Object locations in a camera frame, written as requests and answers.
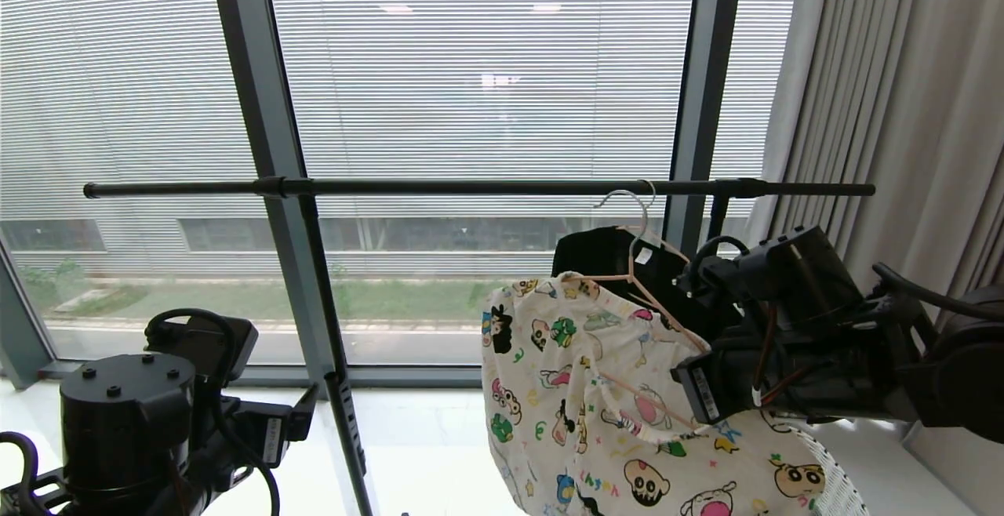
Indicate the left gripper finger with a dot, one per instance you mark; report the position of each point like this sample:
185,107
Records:
304,414

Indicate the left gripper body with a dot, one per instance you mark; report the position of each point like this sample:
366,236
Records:
259,434

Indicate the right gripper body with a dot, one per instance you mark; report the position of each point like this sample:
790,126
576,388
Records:
729,383

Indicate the pink clothes hanger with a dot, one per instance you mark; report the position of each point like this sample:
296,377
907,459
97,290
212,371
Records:
667,246
630,261

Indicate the cream printed garment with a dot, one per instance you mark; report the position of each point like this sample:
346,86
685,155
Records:
565,437

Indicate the black garment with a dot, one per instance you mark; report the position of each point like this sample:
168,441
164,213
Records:
596,253

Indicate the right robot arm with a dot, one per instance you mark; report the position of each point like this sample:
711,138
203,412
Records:
965,375

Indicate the white laundry basket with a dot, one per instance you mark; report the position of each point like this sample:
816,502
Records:
843,485

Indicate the black clothes rack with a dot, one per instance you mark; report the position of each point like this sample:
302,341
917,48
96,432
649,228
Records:
471,187

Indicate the window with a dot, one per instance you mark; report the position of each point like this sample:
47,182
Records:
259,108

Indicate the beige curtain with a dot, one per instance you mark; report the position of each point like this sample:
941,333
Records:
902,108

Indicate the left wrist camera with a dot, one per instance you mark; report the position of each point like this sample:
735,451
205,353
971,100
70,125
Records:
227,343

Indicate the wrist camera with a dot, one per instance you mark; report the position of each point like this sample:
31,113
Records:
227,343
718,273

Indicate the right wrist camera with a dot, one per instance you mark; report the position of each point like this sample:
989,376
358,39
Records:
718,273

